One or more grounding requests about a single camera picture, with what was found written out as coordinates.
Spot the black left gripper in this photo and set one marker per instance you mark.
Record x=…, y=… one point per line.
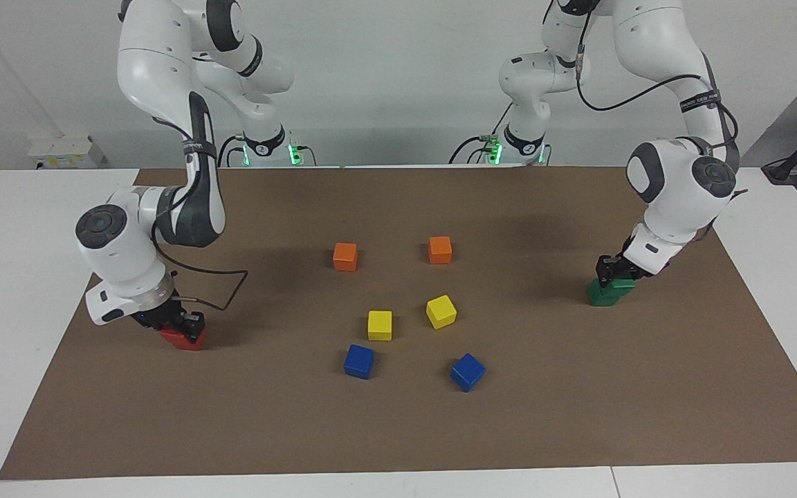
x=620, y=264

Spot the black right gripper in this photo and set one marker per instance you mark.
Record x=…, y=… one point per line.
x=163, y=315

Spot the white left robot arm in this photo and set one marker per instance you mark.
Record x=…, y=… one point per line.
x=675, y=187

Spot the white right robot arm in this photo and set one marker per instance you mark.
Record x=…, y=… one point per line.
x=122, y=249

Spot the brown paper mat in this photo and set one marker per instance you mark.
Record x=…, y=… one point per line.
x=578, y=415

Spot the blue wooden cube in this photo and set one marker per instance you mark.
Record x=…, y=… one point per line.
x=468, y=372
x=358, y=362

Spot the green lit base connector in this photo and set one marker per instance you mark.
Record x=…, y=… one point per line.
x=295, y=153
x=492, y=149

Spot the orange wooden cube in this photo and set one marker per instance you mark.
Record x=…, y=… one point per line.
x=345, y=257
x=440, y=250

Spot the yellow wooden cube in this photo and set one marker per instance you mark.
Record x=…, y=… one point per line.
x=380, y=326
x=441, y=312

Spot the white labelled box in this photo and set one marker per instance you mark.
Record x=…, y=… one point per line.
x=66, y=152

